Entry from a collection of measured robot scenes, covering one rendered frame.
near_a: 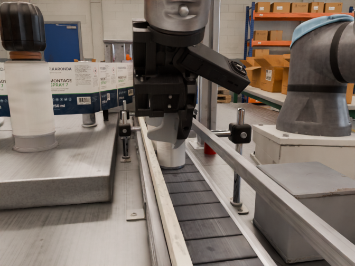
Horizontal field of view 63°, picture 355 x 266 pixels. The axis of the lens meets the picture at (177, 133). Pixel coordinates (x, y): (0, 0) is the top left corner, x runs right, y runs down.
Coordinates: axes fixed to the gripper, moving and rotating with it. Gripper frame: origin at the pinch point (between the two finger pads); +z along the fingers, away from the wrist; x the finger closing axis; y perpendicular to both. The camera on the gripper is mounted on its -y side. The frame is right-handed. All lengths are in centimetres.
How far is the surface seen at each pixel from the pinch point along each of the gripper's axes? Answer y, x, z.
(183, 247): 4.2, 23.2, -11.2
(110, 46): 13, -66, 17
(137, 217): 7.3, 9.7, 6.1
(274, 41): -357, -599, 270
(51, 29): 198, -762, 322
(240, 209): -9.0, 10.1, 5.8
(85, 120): 20.3, -33.7, 23.3
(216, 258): 0.4, 22.6, -6.8
